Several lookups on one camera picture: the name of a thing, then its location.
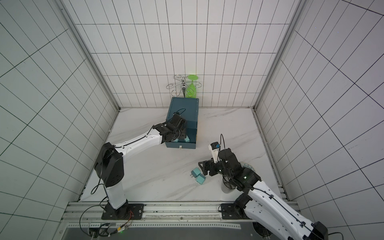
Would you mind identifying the dark transparent cup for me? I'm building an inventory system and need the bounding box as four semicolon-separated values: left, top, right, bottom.
221;176;236;194

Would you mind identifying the teal yellow drawer cabinet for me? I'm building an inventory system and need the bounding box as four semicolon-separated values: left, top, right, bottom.
166;97;199;149

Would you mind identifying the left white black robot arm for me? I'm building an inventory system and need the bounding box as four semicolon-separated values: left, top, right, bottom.
95;113;187;221

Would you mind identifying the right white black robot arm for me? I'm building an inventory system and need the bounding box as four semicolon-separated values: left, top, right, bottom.
199;142;329;240

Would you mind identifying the patterned yellow blue plate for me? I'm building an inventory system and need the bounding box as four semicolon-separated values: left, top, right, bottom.
241;163;255;171

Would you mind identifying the green plastic goblet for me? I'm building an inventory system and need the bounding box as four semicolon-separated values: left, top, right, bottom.
184;75;198;98

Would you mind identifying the metal cup rack stand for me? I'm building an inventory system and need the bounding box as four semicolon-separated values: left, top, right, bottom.
166;75;202;98

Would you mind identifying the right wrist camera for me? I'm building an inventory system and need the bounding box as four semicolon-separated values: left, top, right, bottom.
209;142;221;163

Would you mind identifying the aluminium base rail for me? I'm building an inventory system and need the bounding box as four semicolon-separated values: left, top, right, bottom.
52;200;304;240

